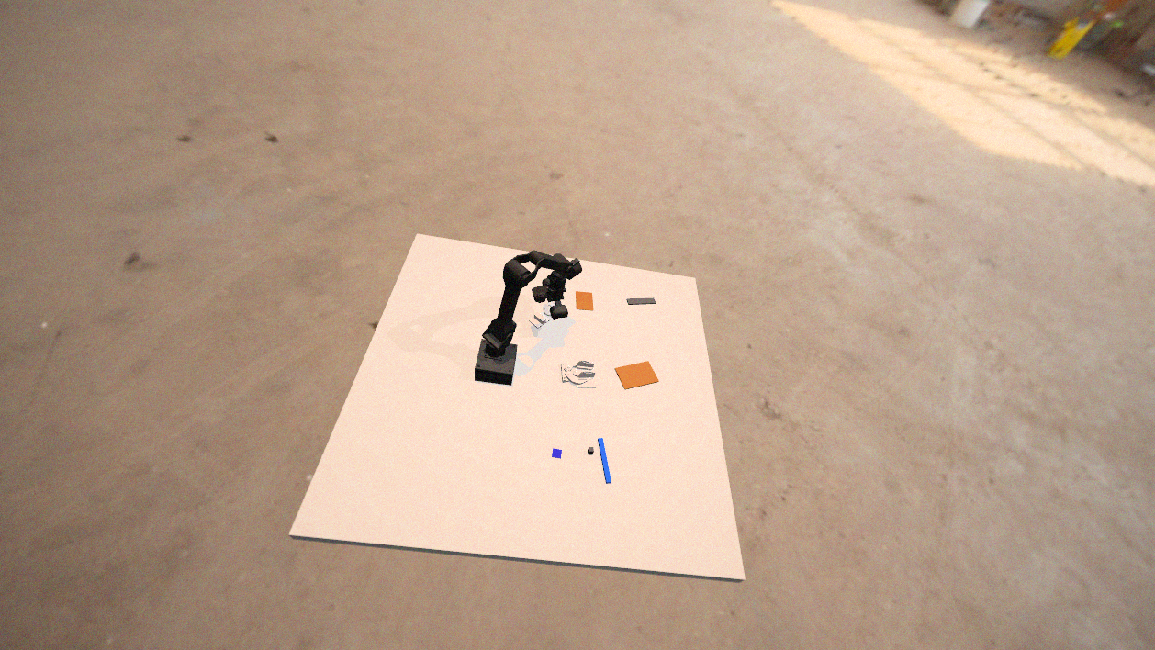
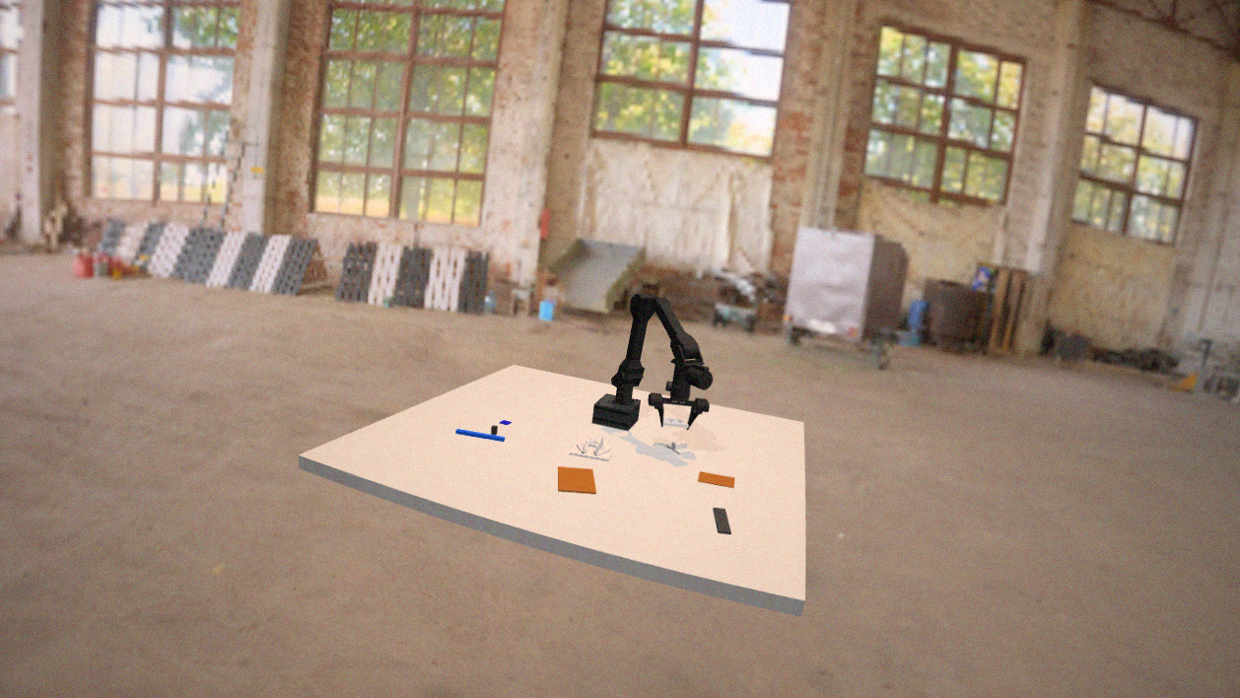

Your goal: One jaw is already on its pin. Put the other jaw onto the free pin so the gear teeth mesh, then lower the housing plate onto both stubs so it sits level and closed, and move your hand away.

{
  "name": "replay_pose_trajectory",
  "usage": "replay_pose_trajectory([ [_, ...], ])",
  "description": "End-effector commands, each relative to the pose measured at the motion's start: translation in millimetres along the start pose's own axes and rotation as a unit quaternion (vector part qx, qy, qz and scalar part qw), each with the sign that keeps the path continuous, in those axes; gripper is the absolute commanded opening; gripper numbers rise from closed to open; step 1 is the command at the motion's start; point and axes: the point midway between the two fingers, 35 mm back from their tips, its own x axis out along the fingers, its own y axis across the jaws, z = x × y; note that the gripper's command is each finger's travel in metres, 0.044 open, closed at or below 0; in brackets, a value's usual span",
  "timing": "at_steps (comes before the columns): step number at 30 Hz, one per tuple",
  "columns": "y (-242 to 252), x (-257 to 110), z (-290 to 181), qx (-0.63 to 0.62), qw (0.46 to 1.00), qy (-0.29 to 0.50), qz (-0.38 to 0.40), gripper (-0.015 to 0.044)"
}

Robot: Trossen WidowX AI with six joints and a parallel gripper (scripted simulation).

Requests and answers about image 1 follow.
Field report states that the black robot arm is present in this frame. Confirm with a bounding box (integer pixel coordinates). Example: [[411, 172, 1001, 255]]
[[482, 251, 582, 361]]

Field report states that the blue flat bar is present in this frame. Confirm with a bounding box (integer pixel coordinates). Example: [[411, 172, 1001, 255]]
[[598, 438, 611, 484]]

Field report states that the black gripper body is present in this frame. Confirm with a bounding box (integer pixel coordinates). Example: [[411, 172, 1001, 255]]
[[542, 278, 568, 319]]

